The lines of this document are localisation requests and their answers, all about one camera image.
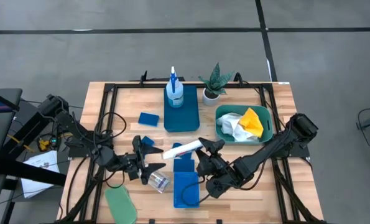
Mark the blue wavy-edged sponge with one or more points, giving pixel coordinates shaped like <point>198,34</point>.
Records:
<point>187,156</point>

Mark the blue rectangular sponge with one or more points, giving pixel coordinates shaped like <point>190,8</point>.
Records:
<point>149,140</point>
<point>184,165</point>
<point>148,119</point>

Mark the dark teal rectangular tray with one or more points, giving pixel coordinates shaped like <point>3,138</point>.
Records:
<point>184,119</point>

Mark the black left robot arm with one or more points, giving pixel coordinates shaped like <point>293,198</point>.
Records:
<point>66,118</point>

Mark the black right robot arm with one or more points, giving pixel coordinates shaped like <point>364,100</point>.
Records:
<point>265,152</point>

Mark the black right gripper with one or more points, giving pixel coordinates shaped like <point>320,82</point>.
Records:
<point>223,169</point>

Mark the teal plastic tub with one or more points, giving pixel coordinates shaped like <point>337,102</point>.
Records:
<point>267,124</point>

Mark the snake plant in white pot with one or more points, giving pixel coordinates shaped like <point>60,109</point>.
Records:
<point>214,90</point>

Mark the white cloth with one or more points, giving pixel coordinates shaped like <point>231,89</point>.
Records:
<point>231,127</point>

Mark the green oval cloth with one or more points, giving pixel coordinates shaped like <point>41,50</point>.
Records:
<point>121,205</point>

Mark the black box with green light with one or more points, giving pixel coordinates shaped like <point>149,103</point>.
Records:
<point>54,143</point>

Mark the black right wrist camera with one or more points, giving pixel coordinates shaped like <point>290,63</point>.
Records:
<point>217,189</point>

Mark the white blue-trigger spray bottle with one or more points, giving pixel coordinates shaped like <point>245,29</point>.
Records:
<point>174,93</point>

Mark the white blue-printed tube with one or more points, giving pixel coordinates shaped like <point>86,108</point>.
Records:
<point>181,150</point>

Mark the white paper sheets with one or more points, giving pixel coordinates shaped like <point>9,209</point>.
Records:
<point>44,160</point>

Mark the black metal table frame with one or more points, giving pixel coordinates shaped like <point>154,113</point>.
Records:
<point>125,85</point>

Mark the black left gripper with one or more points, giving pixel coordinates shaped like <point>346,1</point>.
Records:
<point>128,165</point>

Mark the yellow oval cloth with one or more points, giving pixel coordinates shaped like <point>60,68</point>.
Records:
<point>251,123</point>

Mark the blue slotted plastic basket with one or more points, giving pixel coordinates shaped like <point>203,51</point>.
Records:
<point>187,186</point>

